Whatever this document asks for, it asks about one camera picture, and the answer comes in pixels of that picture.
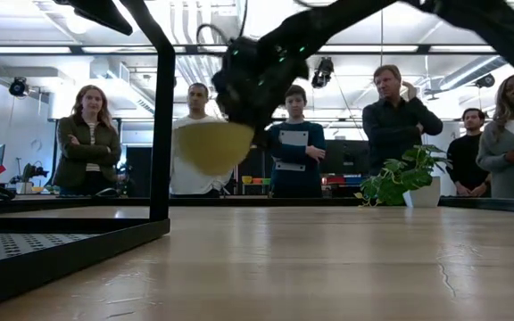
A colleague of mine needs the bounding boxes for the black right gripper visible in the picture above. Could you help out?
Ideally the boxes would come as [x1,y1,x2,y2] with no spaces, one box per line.
[211,35,311,149]

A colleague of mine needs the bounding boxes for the yellow leaf-patterned ceramic bowl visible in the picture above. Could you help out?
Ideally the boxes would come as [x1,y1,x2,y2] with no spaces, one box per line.
[174,120,256,177]

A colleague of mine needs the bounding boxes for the person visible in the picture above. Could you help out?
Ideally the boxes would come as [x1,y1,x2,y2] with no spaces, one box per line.
[361,64,444,178]
[444,107,493,198]
[169,82,236,199]
[53,84,123,198]
[475,73,514,200]
[263,84,328,199]

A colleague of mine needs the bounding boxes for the black screen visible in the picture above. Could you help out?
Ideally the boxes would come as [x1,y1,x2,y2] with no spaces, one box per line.
[319,139,372,176]

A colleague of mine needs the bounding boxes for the black cabinet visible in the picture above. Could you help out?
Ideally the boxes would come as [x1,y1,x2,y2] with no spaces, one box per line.
[125,145,153,198]

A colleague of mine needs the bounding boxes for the green potted plant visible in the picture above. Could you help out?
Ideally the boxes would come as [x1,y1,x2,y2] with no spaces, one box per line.
[353,143,453,209]

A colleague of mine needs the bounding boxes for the dark background machine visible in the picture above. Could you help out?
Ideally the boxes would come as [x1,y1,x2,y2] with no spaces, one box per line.
[9,161,51,195]

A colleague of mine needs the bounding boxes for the black aluminium table frame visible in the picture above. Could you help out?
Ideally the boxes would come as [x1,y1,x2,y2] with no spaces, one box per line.
[0,194,514,216]

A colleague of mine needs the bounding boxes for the black ceiling camera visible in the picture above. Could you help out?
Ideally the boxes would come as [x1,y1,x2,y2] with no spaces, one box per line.
[8,76,30,98]
[310,56,336,89]
[473,72,497,89]

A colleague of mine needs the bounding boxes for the black perforated tray with handle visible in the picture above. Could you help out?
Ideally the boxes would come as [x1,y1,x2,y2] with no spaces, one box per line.
[0,0,177,313]

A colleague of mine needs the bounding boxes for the black cable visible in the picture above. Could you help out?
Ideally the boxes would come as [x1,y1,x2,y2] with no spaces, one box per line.
[195,22,232,48]

